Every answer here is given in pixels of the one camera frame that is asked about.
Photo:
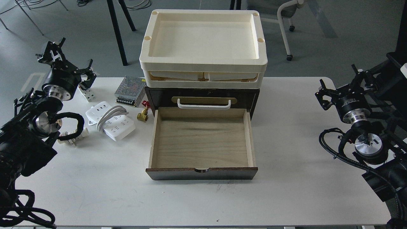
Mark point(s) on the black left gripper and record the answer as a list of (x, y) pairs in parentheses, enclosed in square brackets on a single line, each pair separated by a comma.
[(64, 77)]

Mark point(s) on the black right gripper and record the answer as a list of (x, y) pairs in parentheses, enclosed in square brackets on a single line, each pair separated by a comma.
[(351, 101)]

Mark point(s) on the white power strip with cable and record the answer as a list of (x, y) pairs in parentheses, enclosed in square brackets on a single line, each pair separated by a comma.
[(111, 120)]

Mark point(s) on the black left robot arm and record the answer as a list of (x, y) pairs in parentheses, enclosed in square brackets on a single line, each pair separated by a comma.
[(27, 140)]

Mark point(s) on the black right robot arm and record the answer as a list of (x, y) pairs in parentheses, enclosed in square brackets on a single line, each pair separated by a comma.
[(374, 104)]

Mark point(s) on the dark wooden drawer cabinet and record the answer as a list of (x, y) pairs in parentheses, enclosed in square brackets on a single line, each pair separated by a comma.
[(167, 97)]

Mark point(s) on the white cube power adapter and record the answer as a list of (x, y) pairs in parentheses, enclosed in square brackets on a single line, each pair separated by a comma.
[(87, 94)]

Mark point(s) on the silver metal power supply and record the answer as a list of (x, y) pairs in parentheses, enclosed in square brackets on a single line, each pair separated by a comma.
[(131, 91)]

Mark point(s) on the small white connector part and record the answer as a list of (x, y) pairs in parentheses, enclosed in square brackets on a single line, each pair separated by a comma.
[(73, 142)]

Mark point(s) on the cream plastic stacked tray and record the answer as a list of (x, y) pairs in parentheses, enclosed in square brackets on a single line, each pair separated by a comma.
[(204, 49)]

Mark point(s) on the open wooden drawer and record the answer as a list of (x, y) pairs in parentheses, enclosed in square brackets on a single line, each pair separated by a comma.
[(202, 145)]

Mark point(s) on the brass valve with red handle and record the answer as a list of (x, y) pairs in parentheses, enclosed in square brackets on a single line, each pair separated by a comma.
[(143, 116)]

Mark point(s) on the white drawer handle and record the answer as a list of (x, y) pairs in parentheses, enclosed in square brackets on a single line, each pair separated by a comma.
[(203, 107)]

